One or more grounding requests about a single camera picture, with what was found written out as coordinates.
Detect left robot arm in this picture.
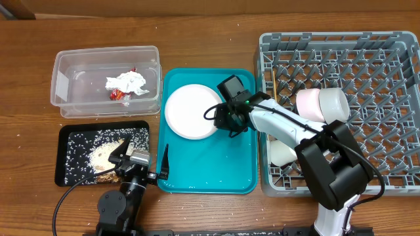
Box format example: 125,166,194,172
95,137,169,236

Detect clear plastic bin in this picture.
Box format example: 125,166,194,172
51,46,162,118

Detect black plastic tray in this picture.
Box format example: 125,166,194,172
54,121,149,187

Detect white cup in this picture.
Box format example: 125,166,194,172
270,140,297,167

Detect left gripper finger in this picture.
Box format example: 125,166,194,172
159,144,169,180
108,135,131,164

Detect grey dishwasher rack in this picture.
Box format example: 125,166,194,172
255,31,419,196

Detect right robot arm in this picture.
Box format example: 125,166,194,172
212,75,374,235

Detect small pink bowl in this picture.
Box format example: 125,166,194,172
296,88,325,123

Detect wooden chopstick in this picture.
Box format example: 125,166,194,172
272,69,278,102

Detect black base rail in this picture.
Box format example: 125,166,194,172
144,226,375,236

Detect teal serving tray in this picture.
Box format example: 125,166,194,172
156,68,258,194

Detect grey bowl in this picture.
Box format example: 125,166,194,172
319,88,350,124

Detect pink plate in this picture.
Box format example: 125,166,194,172
164,84,222,140

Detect rice and food scraps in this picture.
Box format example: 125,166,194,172
64,128,149,186

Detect white napkin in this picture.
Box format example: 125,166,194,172
105,71,149,96

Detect red snack wrapper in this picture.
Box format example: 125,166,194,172
107,68,137,101

